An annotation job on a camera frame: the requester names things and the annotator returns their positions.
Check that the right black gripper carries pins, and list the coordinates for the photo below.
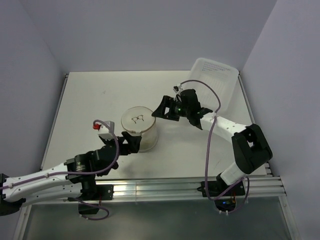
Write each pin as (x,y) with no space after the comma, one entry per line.
(160,111)

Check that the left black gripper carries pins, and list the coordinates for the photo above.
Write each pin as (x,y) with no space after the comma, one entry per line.
(132,145)

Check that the white mesh laundry bag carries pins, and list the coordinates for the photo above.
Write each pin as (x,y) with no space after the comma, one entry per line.
(138,121)

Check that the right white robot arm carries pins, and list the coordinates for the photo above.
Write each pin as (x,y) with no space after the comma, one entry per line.
(250,147)

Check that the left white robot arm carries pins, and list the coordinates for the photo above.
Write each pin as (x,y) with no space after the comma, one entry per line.
(74,178)

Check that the white plastic tray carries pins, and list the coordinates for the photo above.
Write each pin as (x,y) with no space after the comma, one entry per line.
(207,75)

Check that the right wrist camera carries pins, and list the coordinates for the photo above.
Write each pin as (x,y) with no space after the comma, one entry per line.
(178,89)

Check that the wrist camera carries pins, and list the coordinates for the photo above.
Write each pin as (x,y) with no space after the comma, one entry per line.
(104,130)
(178,89)

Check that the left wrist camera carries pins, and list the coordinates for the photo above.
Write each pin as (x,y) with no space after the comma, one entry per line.
(104,130)

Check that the aluminium mounting rail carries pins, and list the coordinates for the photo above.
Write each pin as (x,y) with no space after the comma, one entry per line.
(179,189)

